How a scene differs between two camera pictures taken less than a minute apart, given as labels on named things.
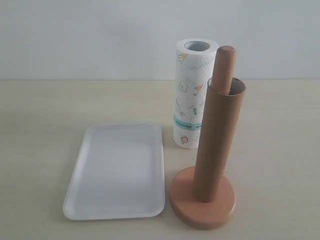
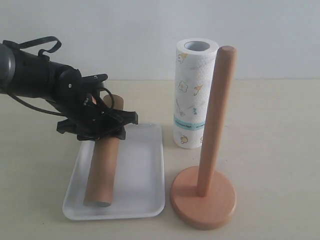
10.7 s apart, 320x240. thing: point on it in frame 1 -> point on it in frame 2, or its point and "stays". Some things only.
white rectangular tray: x=118 y=173 stays
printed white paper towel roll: x=195 y=63 stays
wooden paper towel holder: x=191 y=212 stays
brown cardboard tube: x=218 y=143 -> x=101 y=178
